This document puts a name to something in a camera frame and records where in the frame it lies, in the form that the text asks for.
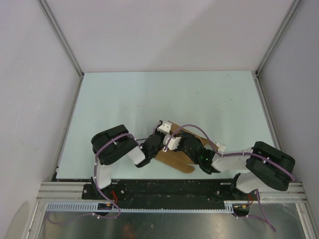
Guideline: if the brown cardboard box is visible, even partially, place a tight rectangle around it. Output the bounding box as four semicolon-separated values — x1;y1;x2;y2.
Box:
154;123;219;175

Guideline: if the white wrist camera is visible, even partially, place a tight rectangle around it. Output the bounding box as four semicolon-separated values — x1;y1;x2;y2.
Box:
163;135;181;152
156;120;172;134

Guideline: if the grey slotted cable duct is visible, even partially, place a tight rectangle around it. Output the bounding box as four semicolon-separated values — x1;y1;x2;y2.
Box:
43;200;235;214

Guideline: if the aluminium corner post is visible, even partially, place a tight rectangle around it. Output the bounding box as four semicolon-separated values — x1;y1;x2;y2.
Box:
37;0;83;77
255;0;303;76

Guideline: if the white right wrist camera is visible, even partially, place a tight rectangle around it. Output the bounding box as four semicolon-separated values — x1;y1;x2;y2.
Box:
163;135;181;152

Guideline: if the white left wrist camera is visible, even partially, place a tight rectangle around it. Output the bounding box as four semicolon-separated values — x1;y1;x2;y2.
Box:
156;120;172;134

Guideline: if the left aluminium corner post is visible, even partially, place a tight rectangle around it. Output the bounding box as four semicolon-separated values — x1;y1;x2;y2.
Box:
37;0;83;77

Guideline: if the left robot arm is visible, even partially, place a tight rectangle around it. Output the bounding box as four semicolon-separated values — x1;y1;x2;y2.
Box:
91;124;166;199

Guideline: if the right aluminium corner post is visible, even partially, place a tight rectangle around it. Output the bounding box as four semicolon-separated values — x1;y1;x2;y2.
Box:
255;0;303;76

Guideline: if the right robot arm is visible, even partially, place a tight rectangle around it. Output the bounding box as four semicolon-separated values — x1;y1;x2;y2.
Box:
174;131;296;200

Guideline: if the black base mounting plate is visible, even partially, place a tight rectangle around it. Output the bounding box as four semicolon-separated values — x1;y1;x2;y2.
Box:
50;175;260;210

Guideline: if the small white plastic piece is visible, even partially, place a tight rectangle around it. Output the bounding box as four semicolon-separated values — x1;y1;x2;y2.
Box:
216;142;226;152

